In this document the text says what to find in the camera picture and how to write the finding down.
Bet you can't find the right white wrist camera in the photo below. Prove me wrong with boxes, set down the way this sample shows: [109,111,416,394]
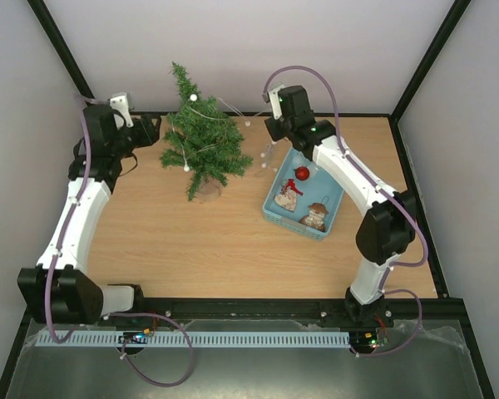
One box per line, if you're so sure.
[263,83,285,120]

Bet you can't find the gingerbread man ornament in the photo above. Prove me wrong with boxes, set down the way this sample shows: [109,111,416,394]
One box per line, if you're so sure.
[299,196,329,233]

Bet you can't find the white ball fairy light string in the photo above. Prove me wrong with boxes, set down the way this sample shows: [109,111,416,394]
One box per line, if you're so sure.
[166,93,280,175]

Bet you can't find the light blue slotted cable duct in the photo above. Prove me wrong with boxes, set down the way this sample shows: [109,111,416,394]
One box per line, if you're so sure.
[35,330,351,348]

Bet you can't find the round wooden tree base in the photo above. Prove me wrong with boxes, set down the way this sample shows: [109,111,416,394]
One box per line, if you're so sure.
[195,180,224,202]

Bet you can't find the black frame post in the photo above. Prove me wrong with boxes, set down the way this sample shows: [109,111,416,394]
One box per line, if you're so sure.
[27,0,93,98]
[390,0,473,121]

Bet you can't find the small green christmas tree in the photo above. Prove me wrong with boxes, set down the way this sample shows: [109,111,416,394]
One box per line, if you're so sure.
[160,62,253,201]

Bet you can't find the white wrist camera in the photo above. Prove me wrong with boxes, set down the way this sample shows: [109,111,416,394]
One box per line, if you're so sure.
[108,91,134,130]
[263,83,285,120]

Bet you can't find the black frame post left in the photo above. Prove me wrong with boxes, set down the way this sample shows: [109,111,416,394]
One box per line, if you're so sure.
[27,0,93,98]

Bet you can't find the light blue plastic basket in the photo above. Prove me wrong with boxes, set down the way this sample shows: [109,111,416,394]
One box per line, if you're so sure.
[262,148,344,241]

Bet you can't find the black frame post right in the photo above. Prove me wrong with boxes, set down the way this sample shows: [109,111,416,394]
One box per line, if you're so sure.
[390,0,473,121]

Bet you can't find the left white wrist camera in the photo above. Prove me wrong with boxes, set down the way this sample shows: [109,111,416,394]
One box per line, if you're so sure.
[108,91,134,130]

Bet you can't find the red glitter ball ornament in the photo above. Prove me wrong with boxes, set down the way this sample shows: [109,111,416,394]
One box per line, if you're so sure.
[294,166,310,181]

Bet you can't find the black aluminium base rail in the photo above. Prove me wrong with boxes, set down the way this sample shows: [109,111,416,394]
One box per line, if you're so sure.
[140,298,471,330]

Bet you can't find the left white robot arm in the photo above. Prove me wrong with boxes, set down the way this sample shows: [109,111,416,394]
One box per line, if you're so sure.
[17,93,161,324]

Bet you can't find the wooden heart ornament red bow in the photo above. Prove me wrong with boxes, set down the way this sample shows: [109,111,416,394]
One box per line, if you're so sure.
[274,179,304,212]

